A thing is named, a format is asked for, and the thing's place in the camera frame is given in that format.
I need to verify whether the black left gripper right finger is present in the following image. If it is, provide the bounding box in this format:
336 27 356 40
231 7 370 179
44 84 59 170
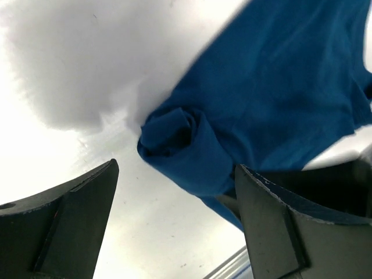
235 165 371 278

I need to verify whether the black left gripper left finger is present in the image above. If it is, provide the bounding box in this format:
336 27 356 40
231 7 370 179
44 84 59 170
1 159 119 278

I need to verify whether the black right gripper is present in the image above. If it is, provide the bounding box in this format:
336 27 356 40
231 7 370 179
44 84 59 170
258 158 371 219

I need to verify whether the dark blue t shirt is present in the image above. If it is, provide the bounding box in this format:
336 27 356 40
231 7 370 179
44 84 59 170
137 1 371 228

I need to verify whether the aluminium frame rail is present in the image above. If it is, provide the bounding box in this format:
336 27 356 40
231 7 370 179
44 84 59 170
204 246 253 279

